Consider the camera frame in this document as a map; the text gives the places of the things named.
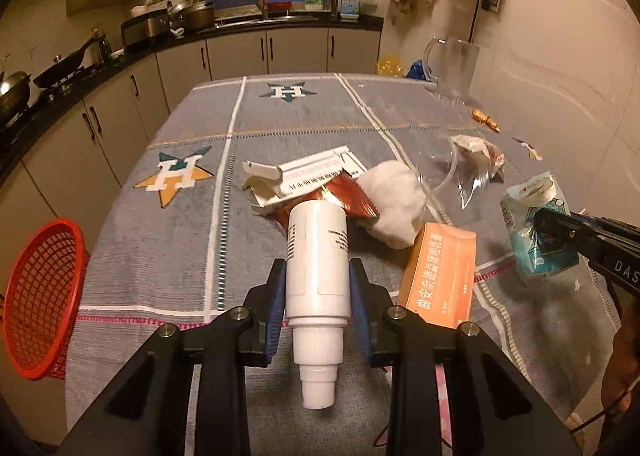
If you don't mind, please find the white bag red lettering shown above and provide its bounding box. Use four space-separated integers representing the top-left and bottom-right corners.
451 135 506 180

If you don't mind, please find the lidded black wok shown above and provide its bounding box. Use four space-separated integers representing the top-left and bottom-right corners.
0 71 30 127

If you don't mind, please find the crumpled white tissue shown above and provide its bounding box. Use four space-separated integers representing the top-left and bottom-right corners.
357 161 426 249

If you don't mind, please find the steel cooking pot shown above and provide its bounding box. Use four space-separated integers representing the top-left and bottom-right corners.
168 0 216 33

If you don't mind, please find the clear glass pitcher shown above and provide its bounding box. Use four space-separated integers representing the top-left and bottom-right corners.
423 37 480 102

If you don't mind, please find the red plastic mesh basket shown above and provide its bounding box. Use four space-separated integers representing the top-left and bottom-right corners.
3 219 90 381

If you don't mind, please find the black frying pan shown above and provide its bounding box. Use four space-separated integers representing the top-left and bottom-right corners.
34 28 100 89

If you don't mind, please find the orange cardboard box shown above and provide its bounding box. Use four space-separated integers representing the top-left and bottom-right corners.
397 222 476 329

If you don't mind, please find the teal tissue packet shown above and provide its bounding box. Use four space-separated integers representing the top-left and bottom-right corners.
500 171 582 282

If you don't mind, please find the orange peel scrap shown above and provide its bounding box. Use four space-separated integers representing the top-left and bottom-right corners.
471 108 500 132

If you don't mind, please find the grey star-patterned tablecloth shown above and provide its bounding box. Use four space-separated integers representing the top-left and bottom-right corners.
60 74 623 455

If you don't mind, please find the rectangular steel cooker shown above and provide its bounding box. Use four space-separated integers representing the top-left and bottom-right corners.
120 9 170 48

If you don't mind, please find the white plastic bottle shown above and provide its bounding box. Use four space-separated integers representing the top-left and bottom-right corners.
285 201 352 410

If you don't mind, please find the red foil snack wrapper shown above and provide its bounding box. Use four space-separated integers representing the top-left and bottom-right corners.
273 170 378 230

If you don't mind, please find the white flattened carton box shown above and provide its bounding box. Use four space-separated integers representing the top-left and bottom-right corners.
242 145 367 216

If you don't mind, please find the clear plastic bag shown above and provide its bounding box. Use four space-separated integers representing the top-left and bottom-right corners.
416 130 491 224

